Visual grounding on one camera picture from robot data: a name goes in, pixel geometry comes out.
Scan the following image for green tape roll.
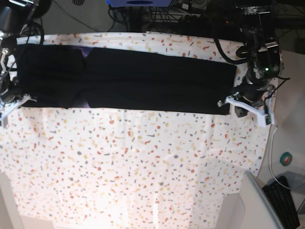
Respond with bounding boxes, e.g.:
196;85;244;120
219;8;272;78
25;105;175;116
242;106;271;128
280;152;293;167

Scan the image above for grey laptop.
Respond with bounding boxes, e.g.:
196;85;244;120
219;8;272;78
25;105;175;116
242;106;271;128
239;171;283;229

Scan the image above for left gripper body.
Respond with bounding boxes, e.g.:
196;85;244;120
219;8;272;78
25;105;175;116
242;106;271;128
232;80;274;107

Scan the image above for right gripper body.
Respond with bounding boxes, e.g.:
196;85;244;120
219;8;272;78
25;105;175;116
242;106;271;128
0;86;24;105

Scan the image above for black keyboard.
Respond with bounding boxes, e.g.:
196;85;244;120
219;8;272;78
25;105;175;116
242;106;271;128
263;181;300;229

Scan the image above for terrazzo patterned tablecloth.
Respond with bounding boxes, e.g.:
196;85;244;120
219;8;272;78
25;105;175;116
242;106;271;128
0;32;282;229

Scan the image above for black t-shirt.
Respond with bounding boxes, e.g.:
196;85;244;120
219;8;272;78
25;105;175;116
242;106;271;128
15;44;237;115

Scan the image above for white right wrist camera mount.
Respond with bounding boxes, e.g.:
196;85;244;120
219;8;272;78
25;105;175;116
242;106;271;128
0;94;37;128

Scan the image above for white cable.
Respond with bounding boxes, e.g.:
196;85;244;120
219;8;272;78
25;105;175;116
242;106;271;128
267;125;292;190

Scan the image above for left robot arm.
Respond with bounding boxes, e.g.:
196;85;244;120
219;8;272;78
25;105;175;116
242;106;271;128
210;0;283;125

